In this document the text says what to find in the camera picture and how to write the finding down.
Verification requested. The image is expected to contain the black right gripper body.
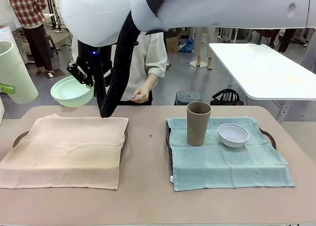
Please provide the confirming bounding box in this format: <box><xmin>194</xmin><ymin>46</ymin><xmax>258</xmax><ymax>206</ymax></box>
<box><xmin>77</xmin><ymin>39</ymin><xmax>115</xmax><ymax>75</ymax></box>

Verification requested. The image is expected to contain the tall pale green cup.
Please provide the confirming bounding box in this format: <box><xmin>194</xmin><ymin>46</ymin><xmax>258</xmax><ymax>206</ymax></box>
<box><xmin>0</xmin><ymin>40</ymin><xmax>39</xmax><ymax>105</ymax></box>

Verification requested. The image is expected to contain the pale green bowl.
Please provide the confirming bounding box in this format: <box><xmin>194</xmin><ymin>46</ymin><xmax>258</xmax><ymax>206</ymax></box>
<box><xmin>50</xmin><ymin>77</ymin><xmax>96</xmax><ymax>108</ymax></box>

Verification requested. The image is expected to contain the teal cloth mat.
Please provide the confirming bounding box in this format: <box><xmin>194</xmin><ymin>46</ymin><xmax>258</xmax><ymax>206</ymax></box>
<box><xmin>166</xmin><ymin>116</ymin><xmax>296</xmax><ymax>192</ymax></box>

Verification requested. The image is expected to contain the person's left forearm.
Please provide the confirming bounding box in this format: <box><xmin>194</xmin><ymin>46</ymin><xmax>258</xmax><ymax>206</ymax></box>
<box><xmin>145</xmin><ymin>73</ymin><xmax>160</xmax><ymax>93</ymax></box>

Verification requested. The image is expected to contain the peach cloth mat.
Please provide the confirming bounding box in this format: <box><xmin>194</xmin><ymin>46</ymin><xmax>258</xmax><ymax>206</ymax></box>
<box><xmin>0</xmin><ymin>114</ymin><xmax>129</xmax><ymax>190</ymax></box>

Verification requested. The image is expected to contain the person's left hand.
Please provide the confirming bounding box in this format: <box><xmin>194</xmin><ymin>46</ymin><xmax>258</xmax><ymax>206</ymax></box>
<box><xmin>130</xmin><ymin>88</ymin><xmax>150</xmax><ymax>104</ymax></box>

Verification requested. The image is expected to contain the person in cream sweater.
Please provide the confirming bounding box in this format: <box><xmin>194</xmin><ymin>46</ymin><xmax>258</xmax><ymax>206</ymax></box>
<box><xmin>71</xmin><ymin>32</ymin><xmax>169</xmax><ymax>106</ymax></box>

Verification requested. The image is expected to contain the person in red plaid shirt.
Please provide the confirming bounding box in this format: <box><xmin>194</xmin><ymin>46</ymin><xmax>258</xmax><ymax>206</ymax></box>
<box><xmin>5</xmin><ymin>0</ymin><xmax>54</xmax><ymax>76</ymax></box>

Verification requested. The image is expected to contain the cardboard box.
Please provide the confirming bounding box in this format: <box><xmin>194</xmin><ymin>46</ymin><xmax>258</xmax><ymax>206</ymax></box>
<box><xmin>165</xmin><ymin>35</ymin><xmax>182</xmax><ymax>53</ymax></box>

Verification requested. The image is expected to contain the grey round stool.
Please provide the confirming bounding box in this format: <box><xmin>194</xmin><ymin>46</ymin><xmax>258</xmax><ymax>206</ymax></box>
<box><xmin>174</xmin><ymin>90</ymin><xmax>203</xmax><ymax>106</ymax></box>

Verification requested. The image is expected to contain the blue plastic bag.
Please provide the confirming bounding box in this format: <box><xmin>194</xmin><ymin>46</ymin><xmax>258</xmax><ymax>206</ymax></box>
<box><xmin>181</xmin><ymin>38</ymin><xmax>196</xmax><ymax>53</ymax></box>

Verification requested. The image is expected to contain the mannequin with beige legs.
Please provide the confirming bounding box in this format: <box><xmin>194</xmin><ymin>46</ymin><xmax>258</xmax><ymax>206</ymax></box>
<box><xmin>189</xmin><ymin>27</ymin><xmax>213</xmax><ymax>70</ymax></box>

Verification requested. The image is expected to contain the tall taupe cup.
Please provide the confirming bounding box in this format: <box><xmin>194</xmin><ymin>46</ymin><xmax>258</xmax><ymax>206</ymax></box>
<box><xmin>186</xmin><ymin>101</ymin><xmax>212</xmax><ymax>147</ymax></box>

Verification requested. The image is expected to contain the black handbag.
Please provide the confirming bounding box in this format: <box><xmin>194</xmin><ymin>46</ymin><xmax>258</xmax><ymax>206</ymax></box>
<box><xmin>210</xmin><ymin>89</ymin><xmax>244</xmax><ymax>106</ymax></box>

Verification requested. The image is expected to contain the white bowl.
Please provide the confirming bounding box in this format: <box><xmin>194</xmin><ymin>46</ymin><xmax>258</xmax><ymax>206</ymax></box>
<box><xmin>218</xmin><ymin>123</ymin><xmax>250</xmax><ymax>148</ymax></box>

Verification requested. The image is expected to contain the white table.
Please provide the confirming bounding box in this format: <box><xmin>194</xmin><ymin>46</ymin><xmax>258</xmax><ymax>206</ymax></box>
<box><xmin>208</xmin><ymin>43</ymin><xmax>316</xmax><ymax>124</ymax></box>

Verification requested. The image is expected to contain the dark brown plastic handled tray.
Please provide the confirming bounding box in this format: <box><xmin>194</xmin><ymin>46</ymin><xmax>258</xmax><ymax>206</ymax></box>
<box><xmin>12</xmin><ymin>126</ymin><xmax>129</xmax><ymax>152</ymax></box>
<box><xmin>165</xmin><ymin>126</ymin><xmax>277</xmax><ymax>166</ymax></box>

